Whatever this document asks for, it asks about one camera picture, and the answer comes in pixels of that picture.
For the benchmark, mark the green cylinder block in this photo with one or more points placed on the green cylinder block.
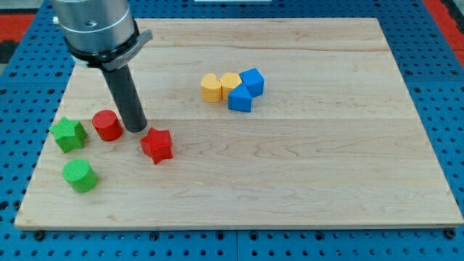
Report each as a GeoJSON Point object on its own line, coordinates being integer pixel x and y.
{"type": "Point", "coordinates": [80, 175]}

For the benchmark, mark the blue block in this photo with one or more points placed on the blue block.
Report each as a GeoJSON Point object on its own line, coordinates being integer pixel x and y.
{"type": "Point", "coordinates": [240, 99]}
{"type": "Point", "coordinates": [254, 81]}

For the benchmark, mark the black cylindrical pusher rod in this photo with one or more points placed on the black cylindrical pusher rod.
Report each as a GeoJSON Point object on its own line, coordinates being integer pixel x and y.
{"type": "Point", "coordinates": [124, 93]}

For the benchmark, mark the blue block rear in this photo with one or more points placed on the blue block rear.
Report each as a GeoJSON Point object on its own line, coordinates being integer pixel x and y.
{"type": "Point", "coordinates": [254, 81]}

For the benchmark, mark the green star block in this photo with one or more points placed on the green star block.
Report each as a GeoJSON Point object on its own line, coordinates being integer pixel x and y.
{"type": "Point", "coordinates": [69, 134]}

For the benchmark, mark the blue block front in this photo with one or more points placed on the blue block front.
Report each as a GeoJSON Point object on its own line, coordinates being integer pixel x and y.
{"type": "Point", "coordinates": [240, 99]}

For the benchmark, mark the red cylinder block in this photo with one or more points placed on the red cylinder block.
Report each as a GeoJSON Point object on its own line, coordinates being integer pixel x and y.
{"type": "Point", "coordinates": [107, 125]}

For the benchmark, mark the yellow heart block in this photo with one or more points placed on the yellow heart block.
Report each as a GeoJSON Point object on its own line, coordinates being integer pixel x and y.
{"type": "Point", "coordinates": [211, 88]}

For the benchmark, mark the red star block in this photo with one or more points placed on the red star block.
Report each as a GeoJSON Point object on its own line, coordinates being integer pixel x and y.
{"type": "Point", "coordinates": [157, 144]}

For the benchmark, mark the wooden board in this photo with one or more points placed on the wooden board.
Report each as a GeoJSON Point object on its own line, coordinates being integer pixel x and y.
{"type": "Point", "coordinates": [334, 141]}

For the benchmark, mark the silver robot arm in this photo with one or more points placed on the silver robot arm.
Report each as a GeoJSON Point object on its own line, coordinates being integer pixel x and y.
{"type": "Point", "coordinates": [100, 33]}

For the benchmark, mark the yellow hexagon block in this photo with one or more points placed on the yellow hexagon block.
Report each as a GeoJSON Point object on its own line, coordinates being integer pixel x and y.
{"type": "Point", "coordinates": [229, 81]}

